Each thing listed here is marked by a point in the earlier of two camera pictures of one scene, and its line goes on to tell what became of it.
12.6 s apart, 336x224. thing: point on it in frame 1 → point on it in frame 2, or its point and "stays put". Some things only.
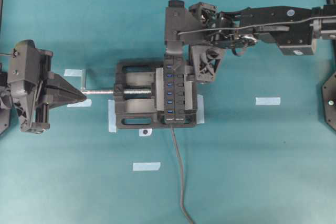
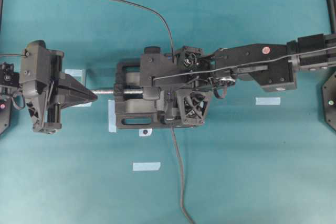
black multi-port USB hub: x=174 y=89 stays put
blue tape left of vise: x=112 y=116 stays put
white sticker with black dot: x=145 y=132 stays put
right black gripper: x=212 y=31 → x=199 y=72
